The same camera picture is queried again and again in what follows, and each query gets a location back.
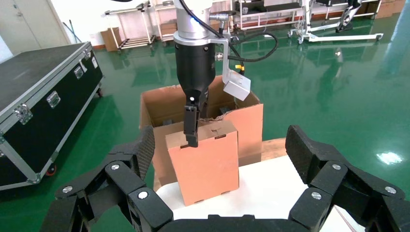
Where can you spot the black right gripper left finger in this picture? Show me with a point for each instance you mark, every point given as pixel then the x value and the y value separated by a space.
pixel 121 179

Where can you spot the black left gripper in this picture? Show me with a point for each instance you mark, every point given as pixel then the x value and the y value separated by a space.
pixel 195 70

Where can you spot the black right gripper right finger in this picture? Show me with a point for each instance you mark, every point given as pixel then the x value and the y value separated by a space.
pixel 336 185

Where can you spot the small plain cardboard box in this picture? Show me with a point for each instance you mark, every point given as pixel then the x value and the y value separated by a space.
pixel 205 166

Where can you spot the big open cardboard box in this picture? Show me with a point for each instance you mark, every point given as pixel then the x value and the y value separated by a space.
pixel 250 128

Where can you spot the cardboard box on rack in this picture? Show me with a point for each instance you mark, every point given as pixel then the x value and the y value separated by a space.
pixel 168 28

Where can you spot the black foam block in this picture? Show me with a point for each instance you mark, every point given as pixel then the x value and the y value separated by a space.
pixel 168 122
pixel 224 110

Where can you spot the wooden pallet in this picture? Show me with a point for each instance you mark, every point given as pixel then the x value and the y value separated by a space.
pixel 274 149

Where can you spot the metal rack cart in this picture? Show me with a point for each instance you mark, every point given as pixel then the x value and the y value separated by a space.
pixel 134 41

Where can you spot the black flight case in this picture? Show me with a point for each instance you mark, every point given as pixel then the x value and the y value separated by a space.
pixel 38 112

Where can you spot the white wheeled equipment stand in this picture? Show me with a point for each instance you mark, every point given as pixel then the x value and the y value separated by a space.
pixel 339 37

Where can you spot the black equipment on stand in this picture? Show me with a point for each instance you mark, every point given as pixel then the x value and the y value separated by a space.
pixel 347 16

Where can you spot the beige door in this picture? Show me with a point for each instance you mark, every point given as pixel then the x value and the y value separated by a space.
pixel 32 22

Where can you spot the stacked brown cardboard boxes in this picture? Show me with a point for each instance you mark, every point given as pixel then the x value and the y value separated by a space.
pixel 389 8

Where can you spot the brown cardboard box by wall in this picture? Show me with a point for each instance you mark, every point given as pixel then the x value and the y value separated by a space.
pixel 110 40

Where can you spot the metal frame bench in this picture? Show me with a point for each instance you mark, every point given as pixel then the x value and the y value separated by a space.
pixel 269 14

